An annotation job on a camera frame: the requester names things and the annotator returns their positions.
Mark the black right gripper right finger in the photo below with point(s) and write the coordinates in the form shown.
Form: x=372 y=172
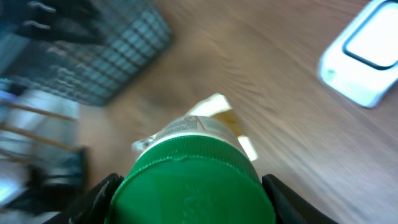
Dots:
x=290 y=207

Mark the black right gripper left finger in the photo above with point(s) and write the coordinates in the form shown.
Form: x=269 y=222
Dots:
x=93 y=206

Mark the green lid jar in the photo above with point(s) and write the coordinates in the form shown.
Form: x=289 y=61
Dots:
x=194 y=171

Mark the white barcode scanner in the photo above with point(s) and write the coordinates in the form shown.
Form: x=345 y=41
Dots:
x=361 y=63

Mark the grey plastic mesh basket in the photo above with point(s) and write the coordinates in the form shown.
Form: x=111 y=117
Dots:
x=83 y=50

